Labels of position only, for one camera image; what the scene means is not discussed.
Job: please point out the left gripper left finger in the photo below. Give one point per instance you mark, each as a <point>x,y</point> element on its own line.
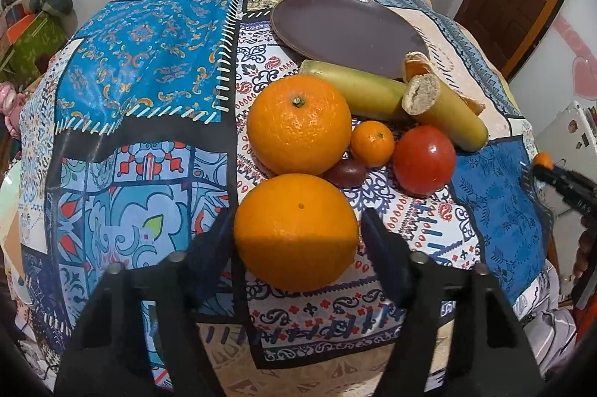
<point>138,333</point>

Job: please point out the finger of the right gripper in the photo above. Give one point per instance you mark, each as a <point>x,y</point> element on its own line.
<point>577,191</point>

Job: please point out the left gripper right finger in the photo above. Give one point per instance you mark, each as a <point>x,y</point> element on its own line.
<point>459,336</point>

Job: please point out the red tomato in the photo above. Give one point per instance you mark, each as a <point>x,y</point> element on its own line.
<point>424,161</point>

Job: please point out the sugarcane piece with cut end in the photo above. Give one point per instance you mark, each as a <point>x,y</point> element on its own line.
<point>430,102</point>

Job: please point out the smooth large orange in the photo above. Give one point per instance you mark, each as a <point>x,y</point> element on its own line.
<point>296,232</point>

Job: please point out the small mandarin orange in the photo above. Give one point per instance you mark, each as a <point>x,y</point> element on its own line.
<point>372,144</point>
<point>543,159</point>

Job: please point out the large orange with stem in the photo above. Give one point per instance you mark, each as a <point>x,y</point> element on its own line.
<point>299,124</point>

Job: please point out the dark red grape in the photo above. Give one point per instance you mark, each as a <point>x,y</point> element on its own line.
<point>346,174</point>

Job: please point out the patterned blue patchwork tablecloth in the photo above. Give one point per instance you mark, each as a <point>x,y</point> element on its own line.
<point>136,139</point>

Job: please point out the pink plush toy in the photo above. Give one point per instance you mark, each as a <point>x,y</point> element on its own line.
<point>11,104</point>

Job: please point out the dark brown round plate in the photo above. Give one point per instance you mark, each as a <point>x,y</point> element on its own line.
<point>359,34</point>

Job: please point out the green patterned box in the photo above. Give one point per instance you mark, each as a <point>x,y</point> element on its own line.
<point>26,58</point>

